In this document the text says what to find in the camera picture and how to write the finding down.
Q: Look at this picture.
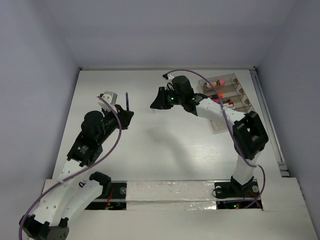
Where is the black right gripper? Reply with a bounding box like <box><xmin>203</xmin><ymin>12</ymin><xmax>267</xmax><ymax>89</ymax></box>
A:
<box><xmin>150</xmin><ymin>86</ymin><xmax>184</xmax><ymax>110</ymax></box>

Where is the clear plastic organizer tray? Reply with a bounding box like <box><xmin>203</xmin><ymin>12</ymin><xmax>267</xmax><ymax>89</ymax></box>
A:
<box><xmin>197</xmin><ymin>72</ymin><xmax>259</xmax><ymax>132</ymax></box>

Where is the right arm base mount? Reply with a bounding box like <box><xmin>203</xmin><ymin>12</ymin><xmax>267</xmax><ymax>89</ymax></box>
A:
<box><xmin>211</xmin><ymin>180</ymin><xmax>263</xmax><ymax>210</ymax></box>

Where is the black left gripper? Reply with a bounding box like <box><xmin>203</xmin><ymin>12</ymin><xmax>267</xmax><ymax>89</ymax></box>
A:
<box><xmin>97</xmin><ymin>104</ymin><xmax>134</xmax><ymax>144</ymax></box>

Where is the white foam front board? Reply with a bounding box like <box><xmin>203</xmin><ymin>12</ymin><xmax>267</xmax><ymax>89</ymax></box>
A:
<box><xmin>24</xmin><ymin>177</ymin><xmax>316</xmax><ymax>240</ymax></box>

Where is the purple gel pen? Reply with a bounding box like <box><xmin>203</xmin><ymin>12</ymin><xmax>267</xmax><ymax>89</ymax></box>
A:
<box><xmin>125</xmin><ymin>92</ymin><xmax>130</xmax><ymax>111</ymax></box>

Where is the white pen red cap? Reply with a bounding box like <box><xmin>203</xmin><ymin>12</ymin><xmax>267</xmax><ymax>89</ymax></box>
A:
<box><xmin>223</xmin><ymin>101</ymin><xmax>234</xmax><ymax>107</ymax></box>

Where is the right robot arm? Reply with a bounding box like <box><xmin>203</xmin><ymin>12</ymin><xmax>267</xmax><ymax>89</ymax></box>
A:
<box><xmin>150</xmin><ymin>74</ymin><xmax>269</xmax><ymax>196</ymax></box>

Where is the pink black highlighter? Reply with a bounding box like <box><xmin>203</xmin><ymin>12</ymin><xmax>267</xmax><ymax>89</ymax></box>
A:
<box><xmin>213</xmin><ymin>98</ymin><xmax>220</xmax><ymax>104</ymax></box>

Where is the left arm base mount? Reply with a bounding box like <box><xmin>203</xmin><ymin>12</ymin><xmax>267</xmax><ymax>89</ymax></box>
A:
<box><xmin>85</xmin><ymin>181</ymin><xmax>127</xmax><ymax>211</ymax></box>

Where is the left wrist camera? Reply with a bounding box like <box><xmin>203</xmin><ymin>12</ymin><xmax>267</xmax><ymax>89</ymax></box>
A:
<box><xmin>97</xmin><ymin>91</ymin><xmax>118</xmax><ymax>112</ymax></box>

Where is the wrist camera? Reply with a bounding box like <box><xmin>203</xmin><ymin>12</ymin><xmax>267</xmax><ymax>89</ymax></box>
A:
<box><xmin>97</xmin><ymin>91</ymin><xmax>118</xmax><ymax>112</ymax></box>
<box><xmin>162</xmin><ymin>73</ymin><xmax>175</xmax><ymax>82</ymax></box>

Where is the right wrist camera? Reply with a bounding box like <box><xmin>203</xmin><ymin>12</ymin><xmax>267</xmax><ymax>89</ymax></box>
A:
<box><xmin>162</xmin><ymin>73</ymin><xmax>175</xmax><ymax>82</ymax></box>

